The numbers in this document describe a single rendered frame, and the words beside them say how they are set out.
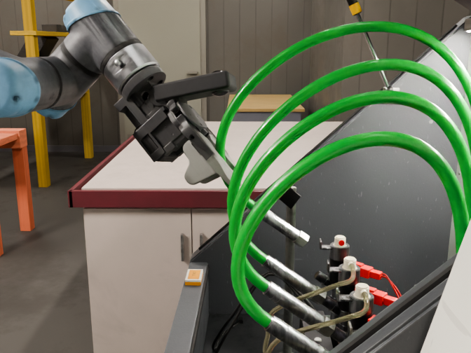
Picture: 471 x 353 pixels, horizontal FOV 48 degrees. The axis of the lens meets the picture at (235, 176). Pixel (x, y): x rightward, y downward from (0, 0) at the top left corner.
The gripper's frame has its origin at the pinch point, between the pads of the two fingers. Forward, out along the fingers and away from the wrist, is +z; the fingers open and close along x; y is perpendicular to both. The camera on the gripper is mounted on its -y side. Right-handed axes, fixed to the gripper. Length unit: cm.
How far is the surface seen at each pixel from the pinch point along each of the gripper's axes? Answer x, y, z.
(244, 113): -428, 44, -107
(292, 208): -16.5, -0.7, 8.0
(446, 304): 30.9, -13.0, 22.6
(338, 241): -4.7, -4.7, 16.4
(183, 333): -6.0, 24.0, 12.8
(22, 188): -270, 190, -141
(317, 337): -4.9, 6.7, 25.3
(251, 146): 9.1, -6.0, -0.1
